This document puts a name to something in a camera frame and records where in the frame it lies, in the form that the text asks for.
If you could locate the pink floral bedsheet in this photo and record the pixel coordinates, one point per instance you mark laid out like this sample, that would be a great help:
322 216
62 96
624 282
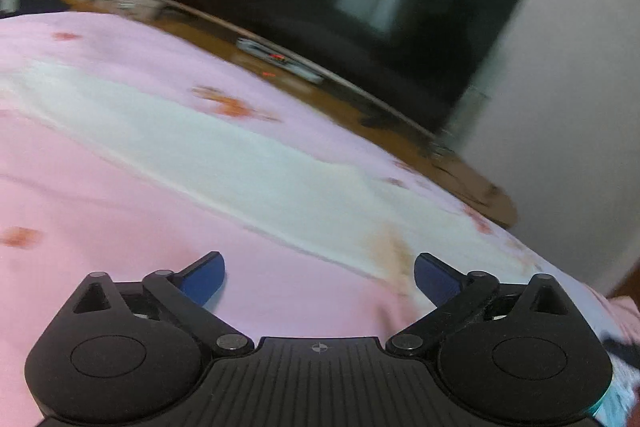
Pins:
100 217

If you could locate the grey remote control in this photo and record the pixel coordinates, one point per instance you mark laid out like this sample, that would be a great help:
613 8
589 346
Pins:
280 59

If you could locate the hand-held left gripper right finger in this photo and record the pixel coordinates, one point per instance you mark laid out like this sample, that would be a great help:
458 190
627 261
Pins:
434 279

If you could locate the wooden television table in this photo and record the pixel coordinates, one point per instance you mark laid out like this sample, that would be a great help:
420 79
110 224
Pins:
285 94

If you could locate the white knitted small garment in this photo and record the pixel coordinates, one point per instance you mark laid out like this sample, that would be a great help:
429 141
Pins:
225 147

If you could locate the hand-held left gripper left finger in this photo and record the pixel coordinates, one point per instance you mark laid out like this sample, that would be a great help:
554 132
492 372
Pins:
202 279

